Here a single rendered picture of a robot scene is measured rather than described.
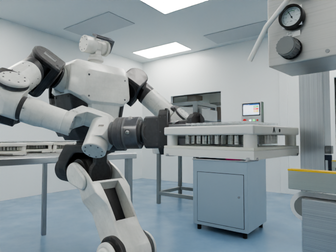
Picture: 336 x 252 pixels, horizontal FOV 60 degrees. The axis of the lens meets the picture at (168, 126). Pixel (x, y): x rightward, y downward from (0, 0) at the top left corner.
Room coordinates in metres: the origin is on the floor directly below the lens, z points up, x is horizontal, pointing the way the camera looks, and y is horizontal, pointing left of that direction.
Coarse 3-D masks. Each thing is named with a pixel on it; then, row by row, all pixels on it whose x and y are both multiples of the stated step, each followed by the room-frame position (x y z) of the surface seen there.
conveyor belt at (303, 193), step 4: (300, 192) 0.50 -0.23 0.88; (304, 192) 0.50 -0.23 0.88; (308, 192) 0.49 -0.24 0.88; (312, 192) 0.49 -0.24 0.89; (316, 192) 0.49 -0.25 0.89; (320, 192) 0.49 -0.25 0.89; (292, 196) 0.51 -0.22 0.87; (296, 196) 0.51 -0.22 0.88; (308, 196) 0.49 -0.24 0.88; (312, 196) 0.49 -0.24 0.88; (316, 196) 0.48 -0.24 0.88; (320, 196) 0.48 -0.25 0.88; (324, 196) 0.48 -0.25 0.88; (328, 196) 0.47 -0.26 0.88; (332, 196) 0.47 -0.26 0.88; (292, 200) 0.51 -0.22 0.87; (292, 204) 0.51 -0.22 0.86; (292, 208) 0.51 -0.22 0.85; (296, 212) 0.51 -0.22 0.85; (296, 216) 0.51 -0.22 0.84; (300, 216) 0.50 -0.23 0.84
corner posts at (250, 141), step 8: (168, 136) 0.73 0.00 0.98; (176, 136) 0.73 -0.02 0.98; (248, 136) 0.58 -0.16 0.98; (256, 136) 0.58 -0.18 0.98; (288, 136) 0.73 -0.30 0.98; (168, 144) 0.73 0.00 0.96; (176, 144) 0.73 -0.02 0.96; (248, 144) 0.58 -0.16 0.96; (256, 144) 0.58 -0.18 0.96; (288, 144) 0.73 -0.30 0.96
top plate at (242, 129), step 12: (168, 132) 0.72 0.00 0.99; (180, 132) 0.69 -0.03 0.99; (192, 132) 0.67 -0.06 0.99; (204, 132) 0.65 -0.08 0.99; (216, 132) 0.62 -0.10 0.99; (228, 132) 0.60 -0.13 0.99; (240, 132) 0.59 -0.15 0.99; (252, 132) 0.57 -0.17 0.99; (264, 132) 0.60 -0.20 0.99; (276, 132) 0.64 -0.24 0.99; (288, 132) 0.69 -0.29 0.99
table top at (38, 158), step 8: (40, 152) 2.05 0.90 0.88; (48, 152) 2.05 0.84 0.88; (56, 152) 2.05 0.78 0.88; (112, 152) 2.05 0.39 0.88; (120, 152) 2.05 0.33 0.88; (0, 160) 1.41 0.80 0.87; (8, 160) 1.43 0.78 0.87; (16, 160) 1.46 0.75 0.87; (24, 160) 1.48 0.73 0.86; (32, 160) 1.51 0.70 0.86; (40, 160) 1.54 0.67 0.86; (48, 160) 1.57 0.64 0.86; (56, 160) 1.60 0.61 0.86
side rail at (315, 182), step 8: (288, 176) 0.50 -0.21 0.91; (296, 176) 0.49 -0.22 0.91; (304, 176) 0.48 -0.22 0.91; (312, 176) 0.47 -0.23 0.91; (320, 176) 0.46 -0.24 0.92; (328, 176) 0.46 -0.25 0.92; (288, 184) 0.50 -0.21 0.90; (296, 184) 0.49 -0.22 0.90; (304, 184) 0.48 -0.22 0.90; (312, 184) 0.47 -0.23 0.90; (320, 184) 0.46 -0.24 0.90; (328, 184) 0.46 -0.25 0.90; (328, 192) 0.46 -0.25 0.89
